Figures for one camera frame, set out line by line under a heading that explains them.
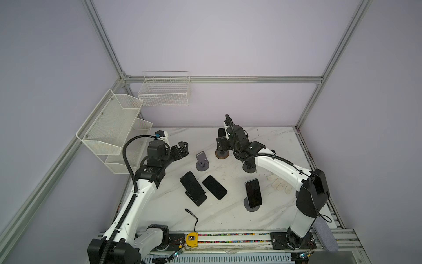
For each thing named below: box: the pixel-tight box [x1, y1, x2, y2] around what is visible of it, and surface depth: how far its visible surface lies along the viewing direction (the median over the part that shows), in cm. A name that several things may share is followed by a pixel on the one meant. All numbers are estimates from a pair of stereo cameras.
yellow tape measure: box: [184, 208, 199, 247], surface depth 75 cm
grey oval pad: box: [312, 216, 339, 253], surface depth 75 cm
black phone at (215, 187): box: [202, 175, 228, 201], surface depth 93 cm
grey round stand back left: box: [195, 150, 210, 172], surface depth 97 cm
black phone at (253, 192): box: [244, 178, 263, 208], surface depth 80 cm
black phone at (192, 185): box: [179, 171, 207, 201], surface depth 80 cm
